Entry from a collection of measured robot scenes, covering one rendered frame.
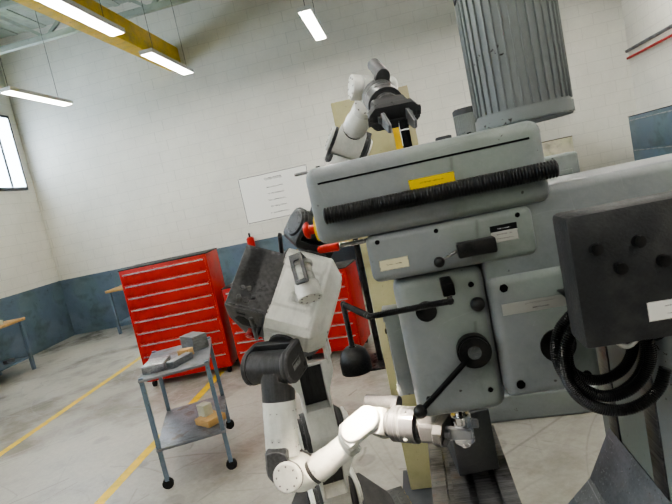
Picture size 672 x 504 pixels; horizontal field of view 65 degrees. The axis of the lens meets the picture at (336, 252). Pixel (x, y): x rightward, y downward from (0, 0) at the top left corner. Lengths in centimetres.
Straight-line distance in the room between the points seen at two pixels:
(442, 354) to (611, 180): 48
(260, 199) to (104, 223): 335
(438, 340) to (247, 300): 60
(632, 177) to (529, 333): 36
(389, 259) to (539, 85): 44
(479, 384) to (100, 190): 1107
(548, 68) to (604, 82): 974
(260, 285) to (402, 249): 57
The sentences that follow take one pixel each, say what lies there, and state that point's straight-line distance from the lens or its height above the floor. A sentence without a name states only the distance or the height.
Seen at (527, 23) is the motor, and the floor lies 207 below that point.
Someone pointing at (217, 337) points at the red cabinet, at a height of 45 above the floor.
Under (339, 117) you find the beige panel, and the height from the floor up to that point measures 222.
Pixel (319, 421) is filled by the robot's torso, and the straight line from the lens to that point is 193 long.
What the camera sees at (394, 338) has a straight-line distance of 123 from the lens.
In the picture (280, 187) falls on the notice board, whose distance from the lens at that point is 1047.
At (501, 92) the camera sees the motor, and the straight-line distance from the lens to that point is 115.
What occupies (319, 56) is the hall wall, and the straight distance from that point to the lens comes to 1056.
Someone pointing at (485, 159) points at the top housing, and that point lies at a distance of 108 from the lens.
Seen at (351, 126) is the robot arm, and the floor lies 200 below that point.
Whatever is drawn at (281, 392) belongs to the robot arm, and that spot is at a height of 135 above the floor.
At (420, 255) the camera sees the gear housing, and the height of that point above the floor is 167.
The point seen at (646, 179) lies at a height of 173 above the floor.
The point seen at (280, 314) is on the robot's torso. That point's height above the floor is 153.
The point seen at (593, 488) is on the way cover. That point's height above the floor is 96.
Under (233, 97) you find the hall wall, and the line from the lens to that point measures 1082.
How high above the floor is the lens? 184
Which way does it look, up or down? 6 degrees down
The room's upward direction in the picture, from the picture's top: 12 degrees counter-clockwise
